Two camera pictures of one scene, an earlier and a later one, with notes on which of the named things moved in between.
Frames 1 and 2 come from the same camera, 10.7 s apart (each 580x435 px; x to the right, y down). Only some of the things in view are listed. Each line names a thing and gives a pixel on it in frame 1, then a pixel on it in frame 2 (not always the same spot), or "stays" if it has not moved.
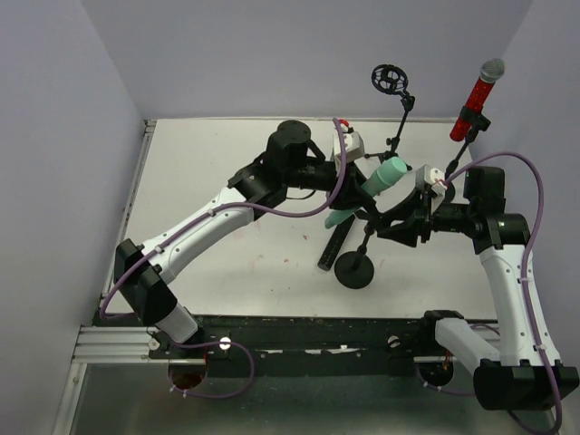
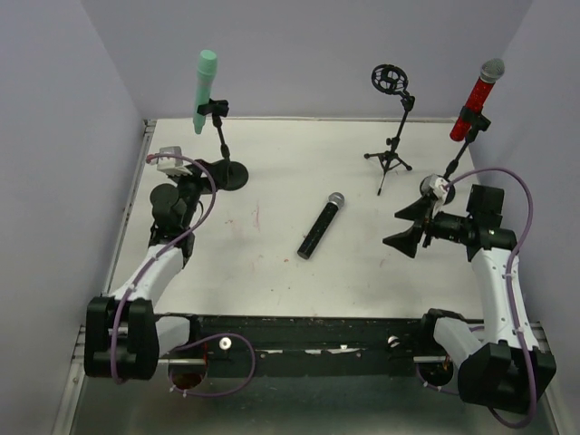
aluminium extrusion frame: x=100 y=343 stays
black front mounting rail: x=297 y=347 stays
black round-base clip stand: x=354 y=269 to x=237 y=175
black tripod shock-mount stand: x=391 y=79 stays
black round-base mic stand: x=478 y=120 stays
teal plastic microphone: x=389 y=172 to x=206 y=74
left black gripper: x=352 y=191 to x=195 y=182
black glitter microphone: x=341 y=229 to x=321 y=226
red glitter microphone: x=490 y=70 stays
